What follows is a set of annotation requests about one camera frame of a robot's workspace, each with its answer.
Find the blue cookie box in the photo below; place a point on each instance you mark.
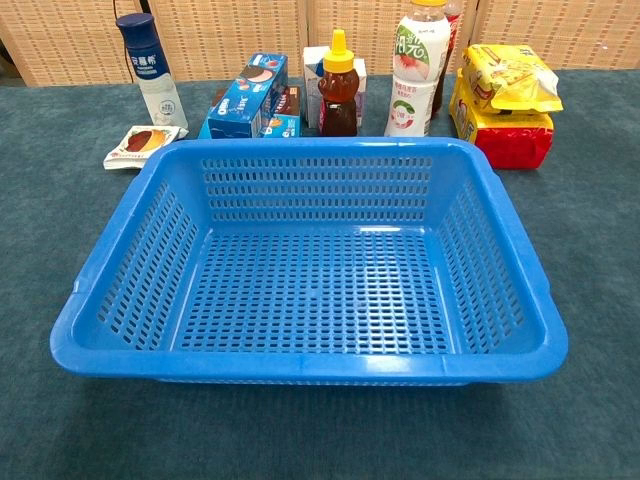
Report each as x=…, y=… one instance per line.
x=245, y=100

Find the white snack packet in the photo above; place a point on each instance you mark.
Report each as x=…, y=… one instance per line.
x=140, y=142

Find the white bottle with blue cap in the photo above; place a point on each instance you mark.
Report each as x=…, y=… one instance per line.
x=155, y=85

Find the blue plastic basket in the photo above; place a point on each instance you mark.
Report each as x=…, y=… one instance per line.
x=300, y=365

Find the dark red box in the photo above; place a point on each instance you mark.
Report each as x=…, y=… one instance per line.
x=287, y=107

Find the honey bear bottle yellow cap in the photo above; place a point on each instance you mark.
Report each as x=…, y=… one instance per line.
x=339, y=100

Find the white purple drink carton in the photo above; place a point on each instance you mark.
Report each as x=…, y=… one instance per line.
x=361, y=90

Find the white blue drink carton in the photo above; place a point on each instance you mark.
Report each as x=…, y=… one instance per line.
x=312, y=75

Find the white peach drink bottle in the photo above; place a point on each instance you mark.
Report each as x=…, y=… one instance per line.
x=415, y=75

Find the red yellow snack packet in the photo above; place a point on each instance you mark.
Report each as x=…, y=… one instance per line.
x=515, y=142

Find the woven bamboo folding screen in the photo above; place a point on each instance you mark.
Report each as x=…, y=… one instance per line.
x=225, y=35

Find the yellow cracker packet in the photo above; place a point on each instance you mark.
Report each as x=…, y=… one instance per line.
x=505, y=75

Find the cola bottle red cap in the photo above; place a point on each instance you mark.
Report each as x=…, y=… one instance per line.
x=452, y=30

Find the teal table cloth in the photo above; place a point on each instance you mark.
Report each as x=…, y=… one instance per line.
x=100, y=425

